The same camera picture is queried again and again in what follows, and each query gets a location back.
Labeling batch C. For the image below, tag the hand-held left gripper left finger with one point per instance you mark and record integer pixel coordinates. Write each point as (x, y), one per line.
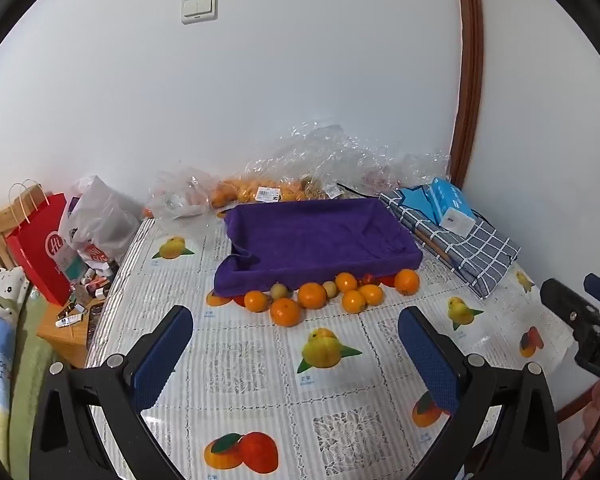
(162, 355)

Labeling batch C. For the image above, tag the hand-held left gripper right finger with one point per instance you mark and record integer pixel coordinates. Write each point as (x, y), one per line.
(427, 360)

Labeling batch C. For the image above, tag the purple towel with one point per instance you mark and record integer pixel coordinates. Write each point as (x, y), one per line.
(310, 240)

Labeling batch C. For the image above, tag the grey plaid cloth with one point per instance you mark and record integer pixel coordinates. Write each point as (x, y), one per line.
(480, 255)

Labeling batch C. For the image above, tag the wooden bedside table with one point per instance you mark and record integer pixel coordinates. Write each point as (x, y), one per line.
(62, 335)

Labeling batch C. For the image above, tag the wooden sticks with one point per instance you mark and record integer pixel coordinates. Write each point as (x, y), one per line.
(432, 249)

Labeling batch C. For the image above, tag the row of loose oranges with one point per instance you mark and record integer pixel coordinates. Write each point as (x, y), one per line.
(312, 295)

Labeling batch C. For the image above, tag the green blanket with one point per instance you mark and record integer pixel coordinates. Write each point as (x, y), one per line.
(27, 360)

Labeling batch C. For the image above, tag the blue tissue pack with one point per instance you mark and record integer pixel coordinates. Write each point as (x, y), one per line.
(452, 205)

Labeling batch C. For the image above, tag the white plastic bag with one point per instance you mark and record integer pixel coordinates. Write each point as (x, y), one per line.
(97, 220)

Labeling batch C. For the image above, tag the small clear plastic bag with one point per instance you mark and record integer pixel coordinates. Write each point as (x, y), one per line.
(180, 195)

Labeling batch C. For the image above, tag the blue paper packet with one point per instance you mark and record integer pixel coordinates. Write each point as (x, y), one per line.
(414, 199)

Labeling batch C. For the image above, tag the red paper bag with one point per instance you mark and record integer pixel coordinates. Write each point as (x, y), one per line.
(35, 250)

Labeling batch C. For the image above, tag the dotted white pillow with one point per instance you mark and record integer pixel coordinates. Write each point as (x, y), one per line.
(0, 285)

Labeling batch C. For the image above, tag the clear bag of oranges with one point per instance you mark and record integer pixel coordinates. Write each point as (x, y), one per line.
(245, 190)

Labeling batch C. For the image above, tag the clear bag of brown fruit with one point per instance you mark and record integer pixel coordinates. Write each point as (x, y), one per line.
(316, 187)

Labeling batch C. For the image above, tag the large crumpled clear plastic bag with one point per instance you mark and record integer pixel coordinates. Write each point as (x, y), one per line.
(350, 155)

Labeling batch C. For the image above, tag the brown wooden door frame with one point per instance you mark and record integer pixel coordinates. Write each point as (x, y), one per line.
(470, 70)

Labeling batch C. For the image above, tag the white light switch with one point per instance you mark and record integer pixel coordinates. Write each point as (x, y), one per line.
(200, 7)

